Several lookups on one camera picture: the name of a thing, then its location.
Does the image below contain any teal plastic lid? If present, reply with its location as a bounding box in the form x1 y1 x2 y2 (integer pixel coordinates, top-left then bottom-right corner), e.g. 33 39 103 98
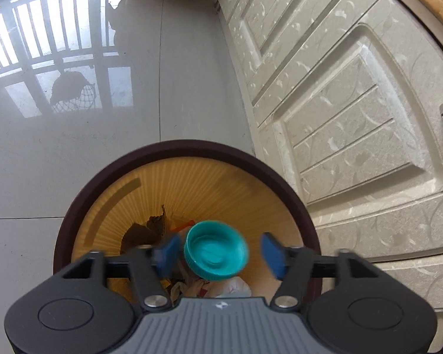
183 220 250 281

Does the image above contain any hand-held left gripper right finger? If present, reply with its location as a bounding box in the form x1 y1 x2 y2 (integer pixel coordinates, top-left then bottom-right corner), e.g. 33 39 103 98
261 232 379 309

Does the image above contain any cream cabinet with wooden top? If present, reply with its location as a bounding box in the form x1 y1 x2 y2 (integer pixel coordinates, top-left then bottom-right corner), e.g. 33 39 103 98
208 0 443 354

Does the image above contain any white plastic bag red print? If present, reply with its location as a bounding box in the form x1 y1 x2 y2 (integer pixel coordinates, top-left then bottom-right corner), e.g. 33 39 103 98
170 276 252 300

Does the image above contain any torn brown cardboard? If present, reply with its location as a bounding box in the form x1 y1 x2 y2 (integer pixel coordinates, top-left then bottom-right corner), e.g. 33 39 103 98
120 204 187 256

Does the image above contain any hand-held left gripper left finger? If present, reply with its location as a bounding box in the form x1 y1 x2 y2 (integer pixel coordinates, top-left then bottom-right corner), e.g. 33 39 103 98
61 235 181 309

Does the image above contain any yellow bin with dark rim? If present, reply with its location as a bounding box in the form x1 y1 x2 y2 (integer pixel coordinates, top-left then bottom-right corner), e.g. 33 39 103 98
53 139 322 305

